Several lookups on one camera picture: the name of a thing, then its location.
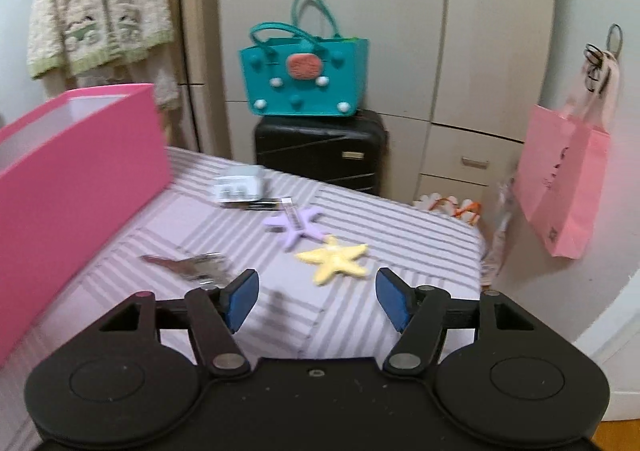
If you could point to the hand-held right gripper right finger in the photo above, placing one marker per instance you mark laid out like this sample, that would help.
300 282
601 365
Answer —
392 296

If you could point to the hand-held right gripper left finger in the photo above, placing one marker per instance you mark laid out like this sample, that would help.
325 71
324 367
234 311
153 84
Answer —
242 298

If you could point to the yellow starfish toy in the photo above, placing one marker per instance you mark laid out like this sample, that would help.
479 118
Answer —
334 260

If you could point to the purple starfish toy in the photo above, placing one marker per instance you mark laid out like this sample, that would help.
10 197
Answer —
287 231

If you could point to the pink cardboard box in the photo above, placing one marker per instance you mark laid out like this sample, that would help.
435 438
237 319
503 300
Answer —
75 191

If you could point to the striped tablecloth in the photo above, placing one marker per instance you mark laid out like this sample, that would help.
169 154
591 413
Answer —
350 241

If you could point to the white label strip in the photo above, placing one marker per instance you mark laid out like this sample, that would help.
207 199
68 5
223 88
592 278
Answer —
294 215

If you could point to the small white box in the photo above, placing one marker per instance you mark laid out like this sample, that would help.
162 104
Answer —
237 185

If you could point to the white plastic bag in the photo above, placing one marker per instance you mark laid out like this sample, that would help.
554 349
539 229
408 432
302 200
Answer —
500 231

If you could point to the black suitcase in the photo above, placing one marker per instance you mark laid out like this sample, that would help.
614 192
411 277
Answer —
325 156

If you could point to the pink tote bag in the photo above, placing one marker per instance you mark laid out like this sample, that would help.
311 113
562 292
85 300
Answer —
560 181

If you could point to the teal felt handbag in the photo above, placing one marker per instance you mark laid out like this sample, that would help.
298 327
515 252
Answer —
305 76

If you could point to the beige wardrobe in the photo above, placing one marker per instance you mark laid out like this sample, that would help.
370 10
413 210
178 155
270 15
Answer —
400 31

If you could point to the cream fleece robe green trim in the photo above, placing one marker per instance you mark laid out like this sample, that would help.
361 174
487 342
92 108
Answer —
95 16

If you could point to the black wall hook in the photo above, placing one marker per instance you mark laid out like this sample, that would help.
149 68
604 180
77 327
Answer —
602 56

